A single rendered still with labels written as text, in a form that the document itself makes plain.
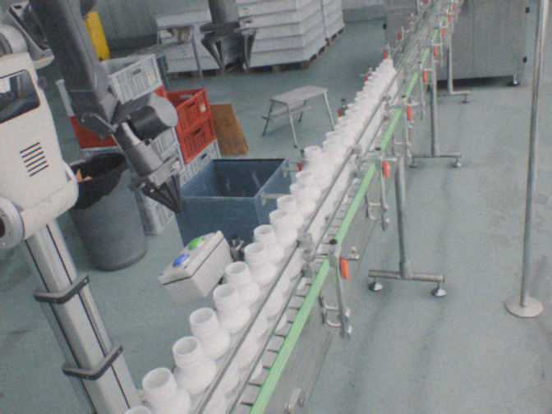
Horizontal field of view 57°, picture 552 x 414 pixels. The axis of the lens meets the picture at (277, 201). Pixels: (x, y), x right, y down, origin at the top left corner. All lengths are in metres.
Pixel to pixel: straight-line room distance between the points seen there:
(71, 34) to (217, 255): 0.47
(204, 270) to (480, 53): 4.86
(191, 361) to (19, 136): 0.71
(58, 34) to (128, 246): 2.49
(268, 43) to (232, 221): 6.18
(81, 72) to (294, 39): 6.73
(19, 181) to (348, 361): 1.56
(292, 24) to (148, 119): 6.64
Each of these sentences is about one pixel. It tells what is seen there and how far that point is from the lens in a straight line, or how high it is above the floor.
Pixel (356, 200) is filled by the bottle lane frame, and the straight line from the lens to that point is 1.33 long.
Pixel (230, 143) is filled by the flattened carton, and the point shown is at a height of 0.12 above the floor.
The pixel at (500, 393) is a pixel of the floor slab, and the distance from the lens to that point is 2.20.
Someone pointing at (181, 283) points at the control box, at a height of 1.09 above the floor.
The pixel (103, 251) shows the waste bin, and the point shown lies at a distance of 3.27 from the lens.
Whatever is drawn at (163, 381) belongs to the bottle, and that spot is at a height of 1.14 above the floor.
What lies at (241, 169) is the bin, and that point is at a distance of 1.89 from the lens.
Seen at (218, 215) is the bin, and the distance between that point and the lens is 1.64.
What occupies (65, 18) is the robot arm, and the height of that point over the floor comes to 1.57.
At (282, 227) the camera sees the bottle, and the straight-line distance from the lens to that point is 0.95.
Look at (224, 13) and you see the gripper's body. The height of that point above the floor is 1.51.
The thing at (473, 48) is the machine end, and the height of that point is 0.42.
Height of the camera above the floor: 1.61
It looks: 26 degrees down
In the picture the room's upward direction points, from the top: 11 degrees counter-clockwise
